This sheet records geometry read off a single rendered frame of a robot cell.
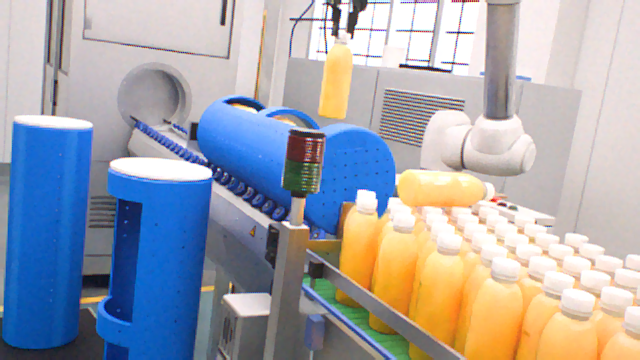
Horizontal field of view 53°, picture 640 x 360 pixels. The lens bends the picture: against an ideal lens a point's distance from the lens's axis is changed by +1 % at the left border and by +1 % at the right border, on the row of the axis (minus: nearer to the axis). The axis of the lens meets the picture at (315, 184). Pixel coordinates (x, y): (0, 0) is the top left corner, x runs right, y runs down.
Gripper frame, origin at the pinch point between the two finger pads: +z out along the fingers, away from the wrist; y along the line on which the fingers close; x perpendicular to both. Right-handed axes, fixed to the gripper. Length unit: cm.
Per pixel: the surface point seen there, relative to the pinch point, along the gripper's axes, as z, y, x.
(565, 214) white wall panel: 84, -269, -144
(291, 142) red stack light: 25, 37, 56
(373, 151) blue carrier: 30.7, -7.0, 12.1
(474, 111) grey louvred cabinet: 21, -146, -111
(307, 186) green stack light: 31, 35, 58
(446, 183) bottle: 31, -2, 49
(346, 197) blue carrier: 42.9, -1.0, 12.1
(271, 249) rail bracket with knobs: 53, 23, 23
